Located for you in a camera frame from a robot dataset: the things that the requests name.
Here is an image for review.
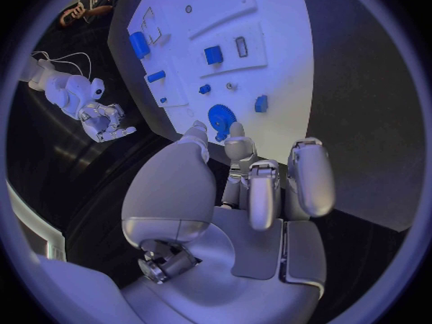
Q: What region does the person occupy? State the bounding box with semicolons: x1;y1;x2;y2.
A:
58;0;127;28

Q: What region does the large blue cylinder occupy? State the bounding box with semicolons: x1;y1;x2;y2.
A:
127;31;151;60

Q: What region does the small blue cylinder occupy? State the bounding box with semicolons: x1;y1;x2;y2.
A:
146;70;167;84

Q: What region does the white task board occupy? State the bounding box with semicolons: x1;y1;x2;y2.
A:
107;0;315;168

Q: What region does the small blue block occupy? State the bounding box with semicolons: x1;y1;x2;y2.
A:
253;94;269;114

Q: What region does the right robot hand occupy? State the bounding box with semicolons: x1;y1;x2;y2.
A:
78;102;138;143

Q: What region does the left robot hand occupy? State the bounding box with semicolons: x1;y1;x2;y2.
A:
120;120;337;324

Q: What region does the blue gear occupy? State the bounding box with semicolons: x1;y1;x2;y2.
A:
207;104;238;143

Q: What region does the white cable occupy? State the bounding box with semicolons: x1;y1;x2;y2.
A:
42;51;93;80
30;50;79;70

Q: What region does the large blue block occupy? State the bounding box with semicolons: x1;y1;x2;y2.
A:
203;45;225;66

